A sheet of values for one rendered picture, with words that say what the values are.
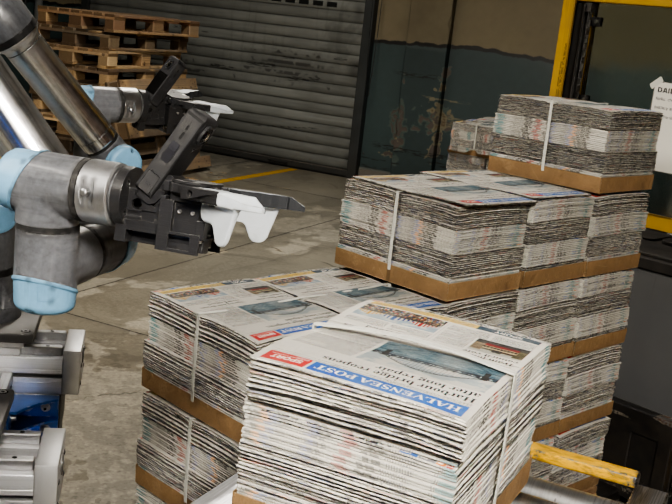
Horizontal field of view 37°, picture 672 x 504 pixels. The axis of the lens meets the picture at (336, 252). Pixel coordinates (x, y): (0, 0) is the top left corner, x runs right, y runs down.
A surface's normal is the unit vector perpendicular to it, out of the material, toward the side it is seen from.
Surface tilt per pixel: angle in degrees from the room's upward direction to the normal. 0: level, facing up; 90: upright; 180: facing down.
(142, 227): 82
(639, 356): 90
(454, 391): 2
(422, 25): 90
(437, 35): 90
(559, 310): 89
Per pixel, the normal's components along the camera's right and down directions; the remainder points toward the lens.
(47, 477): 0.18, 0.24
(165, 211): -0.25, 0.05
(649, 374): -0.71, 0.08
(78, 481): 0.11, -0.97
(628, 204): 0.69, 0.23
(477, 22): -0.44, 0.15
